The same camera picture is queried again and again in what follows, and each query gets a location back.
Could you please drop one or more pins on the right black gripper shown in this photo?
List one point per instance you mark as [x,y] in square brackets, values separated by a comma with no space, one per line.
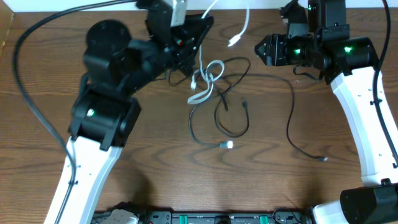
[275,47]

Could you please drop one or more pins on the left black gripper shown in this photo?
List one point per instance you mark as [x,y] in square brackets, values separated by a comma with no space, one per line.
[178,42]

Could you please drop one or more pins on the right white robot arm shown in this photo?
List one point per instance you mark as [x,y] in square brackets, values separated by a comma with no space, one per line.
[319,36]

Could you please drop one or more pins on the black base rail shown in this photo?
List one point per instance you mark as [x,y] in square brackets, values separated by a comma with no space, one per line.
[128,212]

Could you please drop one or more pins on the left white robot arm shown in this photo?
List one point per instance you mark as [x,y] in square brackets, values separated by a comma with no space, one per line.
[105,111]

